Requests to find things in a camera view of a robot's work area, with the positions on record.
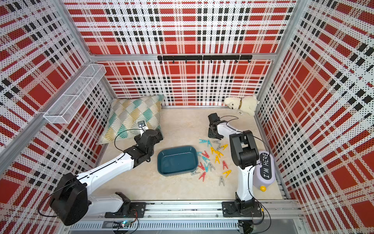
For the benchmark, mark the yellow clothespin lower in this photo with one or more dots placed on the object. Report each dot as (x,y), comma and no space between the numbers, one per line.
(227,173)

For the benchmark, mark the white wire mesh shelf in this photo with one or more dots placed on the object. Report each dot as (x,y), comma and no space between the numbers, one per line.
(67,105)

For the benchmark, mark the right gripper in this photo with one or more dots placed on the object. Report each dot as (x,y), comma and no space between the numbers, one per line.
(210,135)

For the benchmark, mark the aluminium front rail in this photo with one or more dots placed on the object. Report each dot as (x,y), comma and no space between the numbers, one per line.
(208,209)

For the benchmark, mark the patterned cushion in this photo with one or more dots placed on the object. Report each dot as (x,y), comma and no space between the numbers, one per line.
(125,114)

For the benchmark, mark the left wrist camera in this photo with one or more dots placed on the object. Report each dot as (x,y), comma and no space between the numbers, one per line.
(141,125)

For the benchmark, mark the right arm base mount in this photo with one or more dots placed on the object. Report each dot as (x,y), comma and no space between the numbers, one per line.
(246,209)

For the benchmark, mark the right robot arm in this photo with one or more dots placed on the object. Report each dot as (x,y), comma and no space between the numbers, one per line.
(244,153)

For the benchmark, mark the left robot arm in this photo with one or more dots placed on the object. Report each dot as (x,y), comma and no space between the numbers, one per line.
(72,200)

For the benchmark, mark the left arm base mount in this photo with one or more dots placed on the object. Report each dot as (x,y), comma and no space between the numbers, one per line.
(128,208)

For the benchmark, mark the green circuit board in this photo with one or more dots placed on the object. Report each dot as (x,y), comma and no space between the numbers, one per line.
(122,224)

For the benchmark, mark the teal plastic storage box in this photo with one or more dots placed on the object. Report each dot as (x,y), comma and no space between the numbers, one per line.
(178,160)

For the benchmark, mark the black hook rail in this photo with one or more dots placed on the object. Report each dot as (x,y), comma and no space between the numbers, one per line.
(205,57)

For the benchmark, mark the white plush dog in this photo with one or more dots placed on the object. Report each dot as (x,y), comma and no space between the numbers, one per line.
(245,105)

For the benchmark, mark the grey clothespin centre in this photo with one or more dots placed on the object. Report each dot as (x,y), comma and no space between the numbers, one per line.
(211,167)

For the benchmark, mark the red clothespin bottom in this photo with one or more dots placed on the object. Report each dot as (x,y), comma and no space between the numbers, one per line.
(202,177)

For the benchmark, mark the grey clothespin bottom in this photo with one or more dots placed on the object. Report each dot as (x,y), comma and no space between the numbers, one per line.
(221,181)

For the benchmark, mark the grey clothespin left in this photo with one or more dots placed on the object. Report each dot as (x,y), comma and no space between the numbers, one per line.
(195,172)

